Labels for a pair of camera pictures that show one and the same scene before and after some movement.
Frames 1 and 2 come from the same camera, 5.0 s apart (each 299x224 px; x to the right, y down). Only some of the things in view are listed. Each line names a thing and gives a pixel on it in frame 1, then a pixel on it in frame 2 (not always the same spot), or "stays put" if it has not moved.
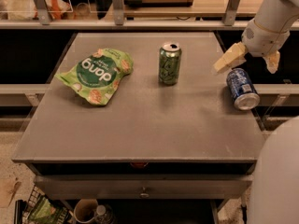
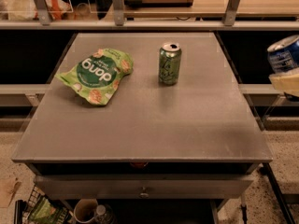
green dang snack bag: [97, 74] stays put
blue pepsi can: [242, 90] -> [284, 54]
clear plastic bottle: [104, 214] stays put
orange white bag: [21, 7] stays put
